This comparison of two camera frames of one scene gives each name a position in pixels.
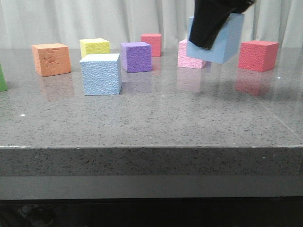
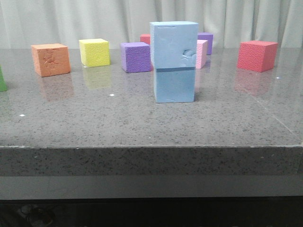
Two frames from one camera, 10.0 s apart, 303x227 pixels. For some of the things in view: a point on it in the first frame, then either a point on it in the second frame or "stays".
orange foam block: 52,59 stays
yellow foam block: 94,46 stays
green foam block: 3,84 stays
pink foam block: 184,61 to 201,50
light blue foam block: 227,45 to 174,84
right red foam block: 258,56 stays
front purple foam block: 136,56 stays
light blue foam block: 102,74 to 173,44
